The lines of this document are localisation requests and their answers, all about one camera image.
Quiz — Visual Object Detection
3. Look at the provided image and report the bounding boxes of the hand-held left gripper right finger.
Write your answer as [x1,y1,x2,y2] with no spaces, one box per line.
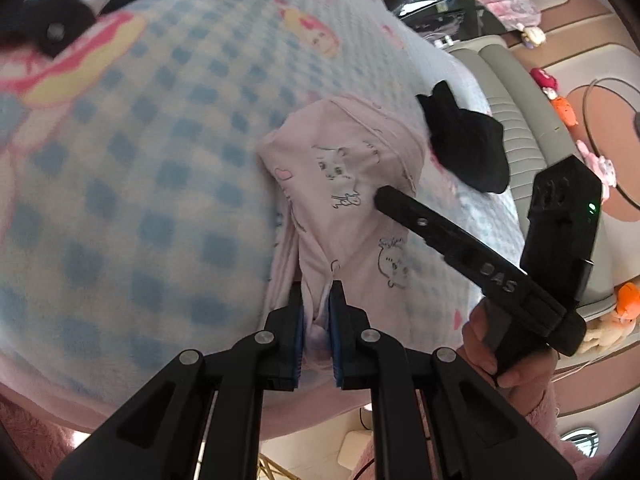
[327,280,576,480]

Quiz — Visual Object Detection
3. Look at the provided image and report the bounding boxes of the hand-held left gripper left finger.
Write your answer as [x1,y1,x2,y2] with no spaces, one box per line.
[52,280,306,480]

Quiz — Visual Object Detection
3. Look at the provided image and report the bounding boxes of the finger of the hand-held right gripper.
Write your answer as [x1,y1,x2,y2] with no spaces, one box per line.
[374,185,531,313]

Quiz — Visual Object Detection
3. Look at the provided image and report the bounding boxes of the pink printed pajama pants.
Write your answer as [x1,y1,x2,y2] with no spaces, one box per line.
[256,92,431,366]

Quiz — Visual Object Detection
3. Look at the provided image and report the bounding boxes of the black garment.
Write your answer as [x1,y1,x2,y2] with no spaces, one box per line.
[416,81,510,194]
[0,0,287,61]

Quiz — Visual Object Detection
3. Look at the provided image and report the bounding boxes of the person's right forearm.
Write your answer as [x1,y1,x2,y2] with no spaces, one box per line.
[515,385,588,480]

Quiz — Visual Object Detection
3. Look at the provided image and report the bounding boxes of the person's right hand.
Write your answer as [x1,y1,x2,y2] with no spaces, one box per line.
[457,302,558,404]

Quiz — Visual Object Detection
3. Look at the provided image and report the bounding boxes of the pink bunny plush toy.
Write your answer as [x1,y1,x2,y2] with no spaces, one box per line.
[575,140,617,203]

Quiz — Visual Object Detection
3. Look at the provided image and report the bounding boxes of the folded black garment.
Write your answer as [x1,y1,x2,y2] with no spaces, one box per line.
[416,81,510,194]

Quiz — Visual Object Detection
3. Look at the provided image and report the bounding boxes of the grey padded headboard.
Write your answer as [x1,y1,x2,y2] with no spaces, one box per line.
[447,35,640,321]

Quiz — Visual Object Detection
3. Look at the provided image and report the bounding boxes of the orange plush toy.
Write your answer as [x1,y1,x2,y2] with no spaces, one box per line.
[616,281,640,320]
[550,96,578,126]

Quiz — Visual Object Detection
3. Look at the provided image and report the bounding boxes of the cream plush toy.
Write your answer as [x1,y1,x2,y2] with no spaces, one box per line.
[580,310,640,358]

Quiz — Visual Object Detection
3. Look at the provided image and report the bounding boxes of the red plush toy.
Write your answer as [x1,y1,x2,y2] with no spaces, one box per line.
[530,67,560,92]

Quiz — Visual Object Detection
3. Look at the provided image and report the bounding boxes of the white purple plush toy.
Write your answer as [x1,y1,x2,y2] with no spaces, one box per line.
[520,25,547,50]

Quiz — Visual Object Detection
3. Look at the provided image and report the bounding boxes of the pink patterned cloth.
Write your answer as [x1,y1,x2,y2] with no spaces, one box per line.
[460,0,542,28]

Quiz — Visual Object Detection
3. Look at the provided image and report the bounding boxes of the blue checked cartoon blanket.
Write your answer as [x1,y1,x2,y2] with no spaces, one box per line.
[0,0,521,441]

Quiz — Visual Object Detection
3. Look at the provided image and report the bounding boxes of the pink fleece blanket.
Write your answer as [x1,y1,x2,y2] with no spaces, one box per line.
[0,392,91,480]

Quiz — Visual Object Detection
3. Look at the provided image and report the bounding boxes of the thin round wall ring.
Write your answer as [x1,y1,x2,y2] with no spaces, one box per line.
[581,77,640,196]

